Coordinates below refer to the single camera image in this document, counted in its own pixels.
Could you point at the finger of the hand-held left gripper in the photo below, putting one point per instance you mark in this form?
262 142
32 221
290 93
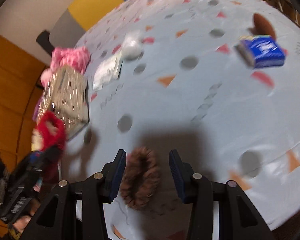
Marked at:
37 167

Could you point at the person's left hand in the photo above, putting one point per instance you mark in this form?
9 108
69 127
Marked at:
22 221

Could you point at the white fluffy ball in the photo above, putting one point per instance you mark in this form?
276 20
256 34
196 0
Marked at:
132 47

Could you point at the grey yellow blue chair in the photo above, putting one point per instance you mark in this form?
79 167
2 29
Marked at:
90 7

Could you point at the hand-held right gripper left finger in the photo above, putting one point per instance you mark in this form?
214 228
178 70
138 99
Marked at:
116 180

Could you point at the brown furry scrunchie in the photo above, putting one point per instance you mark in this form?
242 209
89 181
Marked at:
151 172

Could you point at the orange wooden wardrobe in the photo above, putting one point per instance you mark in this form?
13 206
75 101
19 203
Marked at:
7 85

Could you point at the pink spotted plush toy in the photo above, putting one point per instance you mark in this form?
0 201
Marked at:
70 57

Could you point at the red plush pouch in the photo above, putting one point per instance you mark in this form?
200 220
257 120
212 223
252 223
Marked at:
60 136

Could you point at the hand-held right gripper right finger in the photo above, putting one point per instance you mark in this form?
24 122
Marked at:
177 177

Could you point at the purple cloth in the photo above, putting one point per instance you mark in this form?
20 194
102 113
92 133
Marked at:
38 110

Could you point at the blue printed packet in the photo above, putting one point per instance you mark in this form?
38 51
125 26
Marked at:
265 52

